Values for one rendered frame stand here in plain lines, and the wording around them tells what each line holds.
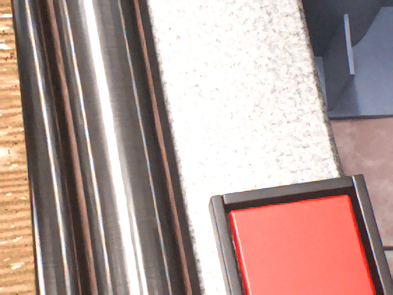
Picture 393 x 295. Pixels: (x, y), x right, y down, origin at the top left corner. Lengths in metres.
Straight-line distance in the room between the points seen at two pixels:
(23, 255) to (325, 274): 0.14
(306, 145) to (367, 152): 1.01
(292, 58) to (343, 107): 1.00
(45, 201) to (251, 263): 0.11
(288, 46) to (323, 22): 0.93
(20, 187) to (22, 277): 0.04
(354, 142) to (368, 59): 0.14
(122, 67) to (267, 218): 0.11
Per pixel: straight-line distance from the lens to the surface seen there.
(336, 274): 0.46
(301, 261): 0.45
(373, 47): 1.55
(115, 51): 0.49
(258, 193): 0.46
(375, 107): 1.51
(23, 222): 0.44
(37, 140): 0.48
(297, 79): 0.50
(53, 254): 0.46
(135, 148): 0.47
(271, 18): 0.51
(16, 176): 0.45
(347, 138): 1.50
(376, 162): 1.49
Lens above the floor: 1.36
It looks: 71 degrees down
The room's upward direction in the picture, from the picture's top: 6 degrees clockwise
